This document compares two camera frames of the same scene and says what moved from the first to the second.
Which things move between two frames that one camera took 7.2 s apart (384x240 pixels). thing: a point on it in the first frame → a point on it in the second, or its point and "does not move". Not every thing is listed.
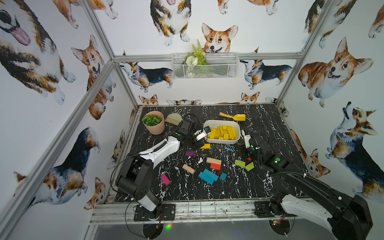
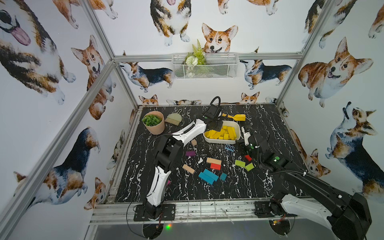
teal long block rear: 211,175 does not move
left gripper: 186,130 → 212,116
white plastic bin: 223,131 does not move
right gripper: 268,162 does not move
